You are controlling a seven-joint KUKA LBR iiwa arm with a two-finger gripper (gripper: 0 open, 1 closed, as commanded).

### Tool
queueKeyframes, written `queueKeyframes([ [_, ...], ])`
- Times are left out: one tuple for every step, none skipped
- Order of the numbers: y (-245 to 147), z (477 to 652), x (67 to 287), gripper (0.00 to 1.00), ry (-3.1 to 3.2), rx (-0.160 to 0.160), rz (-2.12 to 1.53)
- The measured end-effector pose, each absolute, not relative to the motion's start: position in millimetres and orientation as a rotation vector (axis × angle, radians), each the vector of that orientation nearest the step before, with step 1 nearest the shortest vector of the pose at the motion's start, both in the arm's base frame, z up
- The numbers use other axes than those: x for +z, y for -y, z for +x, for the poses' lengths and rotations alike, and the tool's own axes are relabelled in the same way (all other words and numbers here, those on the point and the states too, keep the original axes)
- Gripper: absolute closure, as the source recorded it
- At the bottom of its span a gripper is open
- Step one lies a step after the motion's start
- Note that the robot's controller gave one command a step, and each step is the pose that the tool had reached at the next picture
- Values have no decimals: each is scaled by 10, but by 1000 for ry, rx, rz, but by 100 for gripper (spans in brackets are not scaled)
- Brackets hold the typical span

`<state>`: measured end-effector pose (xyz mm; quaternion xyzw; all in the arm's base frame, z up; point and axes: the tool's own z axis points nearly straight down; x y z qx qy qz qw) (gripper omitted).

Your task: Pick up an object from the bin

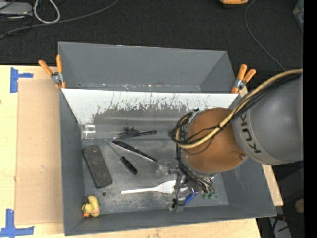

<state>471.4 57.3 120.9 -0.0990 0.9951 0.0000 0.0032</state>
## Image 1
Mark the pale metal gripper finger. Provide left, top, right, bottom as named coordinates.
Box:
left=156, top=160, right=177, bottom=177
left=169, top=202, right=186, bottom=212

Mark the small black marker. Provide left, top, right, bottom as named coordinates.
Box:
left=119, top=156, right=138, bottom=175

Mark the black thin tool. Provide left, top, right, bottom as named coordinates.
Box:
left=116, top=126, right=158, bottom=139

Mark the dark green flat block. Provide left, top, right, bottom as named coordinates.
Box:
left=82, top=144, right=113, bottom=189

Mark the yellow rubber duck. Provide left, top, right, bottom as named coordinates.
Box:
left=81, top=195, right=101, bottom=218

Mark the clear plastic cup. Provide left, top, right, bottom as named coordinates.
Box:
left=83, top=124, right=97, bottom=140

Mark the grey metal bin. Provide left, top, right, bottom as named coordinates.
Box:
left=57, top=41, right=278, bottom=237

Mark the brown cardboard board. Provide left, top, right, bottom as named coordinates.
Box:
left=14, top=78, right=65, bottom=227

